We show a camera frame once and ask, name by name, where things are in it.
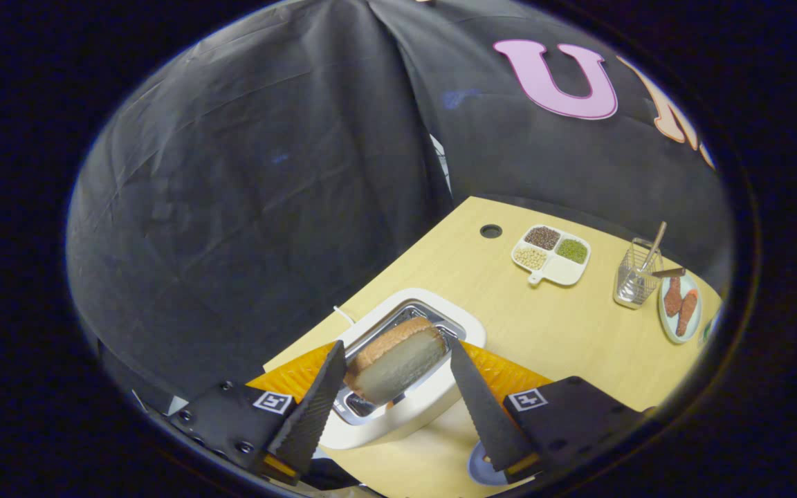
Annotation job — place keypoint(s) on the blue round plate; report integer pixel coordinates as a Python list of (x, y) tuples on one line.
[(480, 467)]

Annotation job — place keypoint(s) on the wooden utensil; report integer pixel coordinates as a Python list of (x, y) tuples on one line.
[(668, 272), (654, 245)]

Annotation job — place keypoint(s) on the toasted bread slice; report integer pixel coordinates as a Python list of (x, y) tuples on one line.
[(398, 363)]

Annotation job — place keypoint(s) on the pale green oval plate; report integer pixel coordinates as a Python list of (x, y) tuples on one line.
[(665, 325)]

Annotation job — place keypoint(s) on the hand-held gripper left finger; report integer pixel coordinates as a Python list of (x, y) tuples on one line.
[(312, 415)]

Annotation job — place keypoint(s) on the white divided dish with beans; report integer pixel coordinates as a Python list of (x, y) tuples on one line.
[(564, 270)]

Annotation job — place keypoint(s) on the cream white toaster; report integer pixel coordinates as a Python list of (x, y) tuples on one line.
[(405, 415)]

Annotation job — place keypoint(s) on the brown meat patty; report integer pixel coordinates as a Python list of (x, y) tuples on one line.
[(686, 312), (672, 297)]

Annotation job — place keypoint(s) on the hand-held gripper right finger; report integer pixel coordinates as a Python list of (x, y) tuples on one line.
[(488, 415)]

